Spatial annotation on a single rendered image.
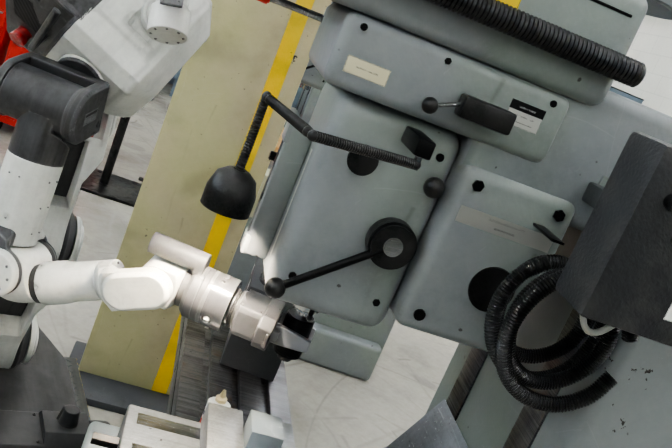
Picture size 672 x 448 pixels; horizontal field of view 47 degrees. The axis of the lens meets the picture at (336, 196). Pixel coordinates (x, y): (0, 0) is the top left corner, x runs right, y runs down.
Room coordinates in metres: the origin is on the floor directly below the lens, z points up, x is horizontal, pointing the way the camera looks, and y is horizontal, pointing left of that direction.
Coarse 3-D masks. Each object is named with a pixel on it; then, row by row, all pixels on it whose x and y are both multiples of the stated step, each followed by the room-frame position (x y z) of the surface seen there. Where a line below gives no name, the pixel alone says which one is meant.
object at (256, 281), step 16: (256, 272) 1.55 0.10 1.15; (256, 288) 1.47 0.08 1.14; (288, 304) 1.47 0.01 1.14; (224, 352) 1.47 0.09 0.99; (240, 352) 1.47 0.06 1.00; (256, 352) 1.47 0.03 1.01; (272, 352) 1.47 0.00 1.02; (240, 368) 1.47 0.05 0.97; (256, 368) 1.47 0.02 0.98; (272, 368) 1.48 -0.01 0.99
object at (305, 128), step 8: (272, 96) 1.01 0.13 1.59; (272, 104) 0.99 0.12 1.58; (280, 104) 0.98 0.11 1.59; (280, 112) 0.96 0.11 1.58; (288, 112) 0.95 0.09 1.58; (288, 120) 0.94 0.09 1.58; (296, 120) 0.92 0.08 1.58; (296, 128) 0.91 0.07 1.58; (304, 128) 0.89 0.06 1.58; (312, 128) 0.89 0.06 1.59
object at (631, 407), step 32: (544, 320) 1.19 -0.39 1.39; (480, 352) 1.33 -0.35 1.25; (640, 352) 1.00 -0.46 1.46; (448, 384) 1.39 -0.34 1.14; (480, 384) 1.28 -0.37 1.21; (576, 384) 1.04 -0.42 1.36; (640, 384) 1.01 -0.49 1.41; (480, 416) 1.24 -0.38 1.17; (512, 416) 1.15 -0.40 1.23; (544, 416) 1.07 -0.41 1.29; (576, 416) 1.01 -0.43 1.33; (608, 416) 1.00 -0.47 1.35; (640, 416) 1.01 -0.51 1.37
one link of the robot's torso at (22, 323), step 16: (80, 224) 1.62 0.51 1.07; (80, 240) 1.60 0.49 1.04; (0, 304) 1.62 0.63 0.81; (16, 304) 1.64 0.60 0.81; (32, 304) 1.60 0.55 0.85; (0, 320) 1.63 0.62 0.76; (16, 320) 1.65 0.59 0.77; (0, 336) 1.61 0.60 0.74; (16, 336) 1.62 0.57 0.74; (0, 352) 1.63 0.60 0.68; (16, 352) 1.65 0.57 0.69
